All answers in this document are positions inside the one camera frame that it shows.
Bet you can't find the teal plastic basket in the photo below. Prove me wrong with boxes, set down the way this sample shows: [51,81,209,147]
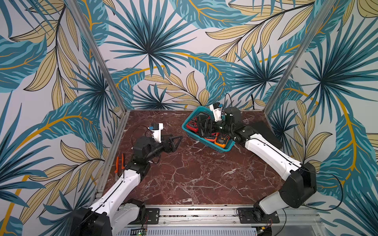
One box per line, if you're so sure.
[182,106,235,153]

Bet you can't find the dark red multimeter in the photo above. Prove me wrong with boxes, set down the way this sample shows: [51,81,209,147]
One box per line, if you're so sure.
[185,112,210,134]

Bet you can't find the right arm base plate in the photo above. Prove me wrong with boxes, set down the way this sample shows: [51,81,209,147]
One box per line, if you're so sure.
[236,207,280,225]

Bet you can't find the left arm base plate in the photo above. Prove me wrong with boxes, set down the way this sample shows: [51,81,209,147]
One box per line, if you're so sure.
[139,208,160,225]

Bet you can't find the orange red multimeter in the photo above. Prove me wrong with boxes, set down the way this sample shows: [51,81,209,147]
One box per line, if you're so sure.
[203,133,218,143]

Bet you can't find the yellow orange multimeter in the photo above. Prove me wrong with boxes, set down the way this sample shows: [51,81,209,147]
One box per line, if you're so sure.
[214,133,230,148]

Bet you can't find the orange handled pliers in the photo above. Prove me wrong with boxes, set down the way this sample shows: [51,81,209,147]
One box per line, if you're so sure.
[114,153,125,179]

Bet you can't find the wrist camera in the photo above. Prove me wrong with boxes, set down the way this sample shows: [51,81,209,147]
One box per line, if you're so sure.
[149,123,163,143]
[209,102,223,122]

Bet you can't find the black case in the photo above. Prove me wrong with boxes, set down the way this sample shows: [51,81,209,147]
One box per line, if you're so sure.
[250,121,283,149]

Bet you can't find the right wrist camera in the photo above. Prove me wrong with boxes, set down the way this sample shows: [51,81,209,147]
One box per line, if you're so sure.
[209,102,223,122]

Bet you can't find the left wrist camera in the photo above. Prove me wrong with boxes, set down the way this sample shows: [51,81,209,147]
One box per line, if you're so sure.
[149,123,163,143]

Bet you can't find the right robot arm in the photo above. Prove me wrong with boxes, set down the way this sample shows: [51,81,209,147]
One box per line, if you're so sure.
[195,106,317,222]

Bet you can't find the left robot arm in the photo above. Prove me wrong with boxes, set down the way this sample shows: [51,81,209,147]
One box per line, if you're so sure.
[69,135,183,236]

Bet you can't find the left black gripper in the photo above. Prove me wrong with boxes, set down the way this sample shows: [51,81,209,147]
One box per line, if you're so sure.
[145,133,184,162]

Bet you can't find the aluminium front rail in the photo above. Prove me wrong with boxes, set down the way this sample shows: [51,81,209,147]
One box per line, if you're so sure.
[126,205,323,227]

